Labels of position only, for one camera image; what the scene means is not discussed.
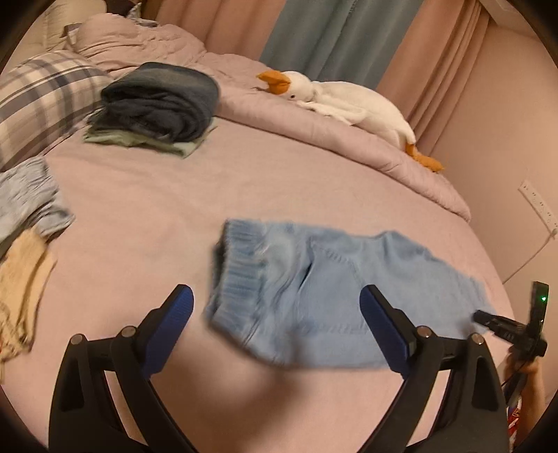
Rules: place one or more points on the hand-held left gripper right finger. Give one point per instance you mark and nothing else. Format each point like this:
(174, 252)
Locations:
(383, 322)

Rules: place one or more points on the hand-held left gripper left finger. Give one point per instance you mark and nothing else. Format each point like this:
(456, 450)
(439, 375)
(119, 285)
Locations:
(176, 311)

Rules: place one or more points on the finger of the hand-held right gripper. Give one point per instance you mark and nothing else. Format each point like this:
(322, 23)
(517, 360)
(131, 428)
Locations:
(497, 322)

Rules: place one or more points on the light blue denim pants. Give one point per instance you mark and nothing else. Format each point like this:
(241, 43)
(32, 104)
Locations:
(305, 305)

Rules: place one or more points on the folded dark grey pants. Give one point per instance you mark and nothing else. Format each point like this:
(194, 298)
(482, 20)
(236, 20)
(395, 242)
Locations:
(161, 102)

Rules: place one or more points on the person's right hand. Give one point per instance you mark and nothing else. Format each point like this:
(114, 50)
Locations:
(534, 392)

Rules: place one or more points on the pink bed sheet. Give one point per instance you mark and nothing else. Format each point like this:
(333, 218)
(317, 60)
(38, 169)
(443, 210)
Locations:
(152, 217)

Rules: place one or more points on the beige garment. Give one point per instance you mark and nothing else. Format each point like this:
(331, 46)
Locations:
(19, 287)

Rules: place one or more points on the folded light green garment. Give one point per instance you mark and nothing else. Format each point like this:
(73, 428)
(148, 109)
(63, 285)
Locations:
(144, 143)

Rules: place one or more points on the crumpled grey-blue garment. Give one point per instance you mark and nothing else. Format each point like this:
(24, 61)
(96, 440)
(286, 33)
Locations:
(28, 200)

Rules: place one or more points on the pink duvet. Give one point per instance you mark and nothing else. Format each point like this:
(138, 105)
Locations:
(314, 130)

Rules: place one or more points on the white goose plush toy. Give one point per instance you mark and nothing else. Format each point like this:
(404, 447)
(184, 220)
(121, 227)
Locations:
(348, 102)

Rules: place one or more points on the plaid pillow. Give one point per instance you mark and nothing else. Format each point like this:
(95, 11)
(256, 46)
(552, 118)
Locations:
(39, 104)

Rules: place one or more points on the pink curtain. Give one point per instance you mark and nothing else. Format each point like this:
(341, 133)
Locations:
(226, 26)
(440, 61)

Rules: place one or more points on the blue-green curtain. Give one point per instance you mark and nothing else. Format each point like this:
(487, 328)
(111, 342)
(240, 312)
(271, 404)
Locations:
(340, 35)

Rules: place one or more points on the cream pillow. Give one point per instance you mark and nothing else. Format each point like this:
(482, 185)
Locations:
(65, 19)

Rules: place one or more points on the white wall power strip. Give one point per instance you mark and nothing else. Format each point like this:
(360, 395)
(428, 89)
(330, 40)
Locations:
(540, 204)

